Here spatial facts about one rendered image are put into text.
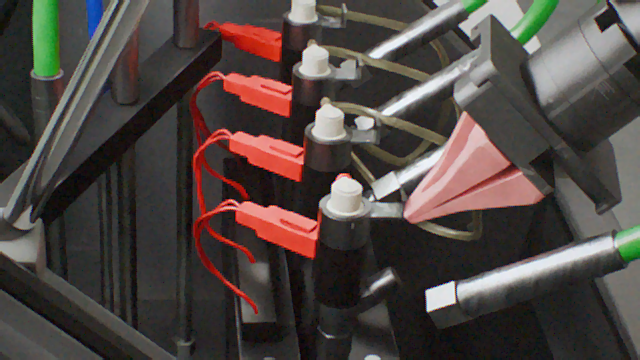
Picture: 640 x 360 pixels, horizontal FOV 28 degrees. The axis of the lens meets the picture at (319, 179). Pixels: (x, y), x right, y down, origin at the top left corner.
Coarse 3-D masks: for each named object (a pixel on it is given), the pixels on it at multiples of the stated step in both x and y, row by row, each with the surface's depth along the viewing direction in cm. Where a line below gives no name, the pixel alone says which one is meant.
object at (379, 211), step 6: (372, 204) 70; (378, 204) 70; (384, 204) 70; (390, 204) 70; (396, 204) 70; (372, 210) 70; (378, 210) 70; (384, 210) 70; (390, 210) 70; (396, 210) 70; (372, 216) 69; (378, 216) 69; (384, 216) 69; (390, 216) 69; (396, 216) 69
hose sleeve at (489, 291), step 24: (600, 240) 57; (528, 264) 59; (552, 264) 58; (576, 264) 57; (600, 264) 57; (624, 264) 57; (480, 288) 60; (504, 288) 59; (528, 288) 59; (552, 288) 58; (480, 312) 60
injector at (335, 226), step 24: (336, 216) 68; (360, 216) 69; (336, 240) 69; (360, 240) 69; (336, 264) 70; (360, 264) 70; (336, 288) 71; (360, 288) 71; (384, 288) 72; (336, 312) 72; (336, 336) 73
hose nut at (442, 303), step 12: (444, 288) 61; (456, 288) 61; (432, 300) 61; (444, 300) 60; (456, 300) 60; (432, 312) 61; (444, 312) 61; (456, 312) 60; (444, 324) 61; (456, 324) 61
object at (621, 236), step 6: (630, 228) 57; (636, 228) 57; (618, 234) 57; (624, 234) 57; (630, 234) 57; (636, 234) 56; (618, 240) 57; (624, 240) 57; (630, 240) 56; (636, 240) 56; (618, 246) 57; (624, 246) 57; (630, 246) 56; (636, 246) 56; (624, 252) 57; (630, 252) 57; (636, 252) 56; (624, 258) 57; (630, 258) 57; (636, 258) 57
